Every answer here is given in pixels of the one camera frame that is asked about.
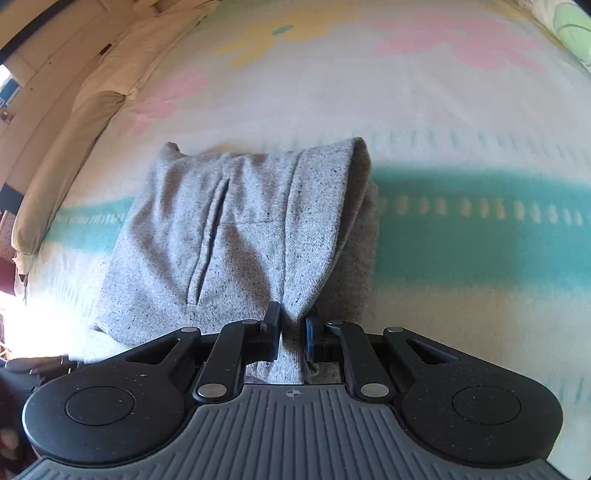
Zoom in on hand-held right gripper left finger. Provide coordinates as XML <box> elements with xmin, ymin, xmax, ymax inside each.
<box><xmin>124</xmin><ymin>301</ymin><xmax>283</xmax><ymax>403</ymax></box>

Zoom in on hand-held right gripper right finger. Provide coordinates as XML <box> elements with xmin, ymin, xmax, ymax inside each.
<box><xmin>303</xmin><ymin>308</ymin><xmax>469</xmax><ymax>400</ymax></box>

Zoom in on grey speckled pants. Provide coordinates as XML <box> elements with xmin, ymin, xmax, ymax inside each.
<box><xmin>93</xmin><ymin>137</ymin><xmax>380</xmax><ymax>385</ymax></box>

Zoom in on pastel floral bed blanket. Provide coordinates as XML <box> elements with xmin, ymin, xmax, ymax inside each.
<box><xmin>18</xmin><ymin>0</ymin><xmax>591</xmax><ymax>416</ymax></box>

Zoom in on beige pillow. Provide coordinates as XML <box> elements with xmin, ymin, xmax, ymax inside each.
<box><xmin>11</xmin><ymin>0</ymin><xmax>218</xmax><ymax>278</ymax></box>

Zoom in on wooden headboard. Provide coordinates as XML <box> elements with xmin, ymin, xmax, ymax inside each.
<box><xmin>0</xmin><ymin>0</ymin><xmax>160</xmax><ymax>195</ymax></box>

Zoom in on folded patterned white quilt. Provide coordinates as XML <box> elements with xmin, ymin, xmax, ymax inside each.
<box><xmin>517</xmin><ymin>0</ymin><xmax>591</xmax><ymax>75</ymax></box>

